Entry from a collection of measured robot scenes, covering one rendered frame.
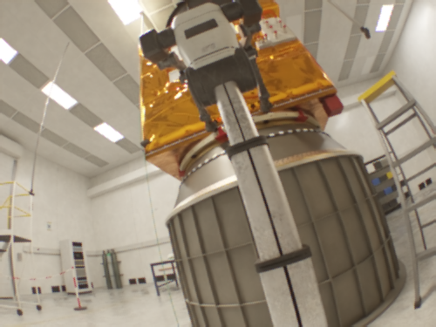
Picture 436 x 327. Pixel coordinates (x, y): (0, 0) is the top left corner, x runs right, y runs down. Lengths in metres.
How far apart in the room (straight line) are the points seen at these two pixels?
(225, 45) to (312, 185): 1.00
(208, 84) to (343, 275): 1.27
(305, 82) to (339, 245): 1.41
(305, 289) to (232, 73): 0.61
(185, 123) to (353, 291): 1.90
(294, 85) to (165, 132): 1.29
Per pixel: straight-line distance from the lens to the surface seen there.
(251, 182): 0.50
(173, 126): 2.04
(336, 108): 2.04
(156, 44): 0.95
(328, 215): 1.36
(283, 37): 2.51
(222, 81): 0.67
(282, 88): 2.01
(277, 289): 0.49
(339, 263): 1.41
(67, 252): 8.29
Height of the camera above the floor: 0.78
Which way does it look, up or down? 23 degrees up
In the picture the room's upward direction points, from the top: 16 degrees counter-clockwise
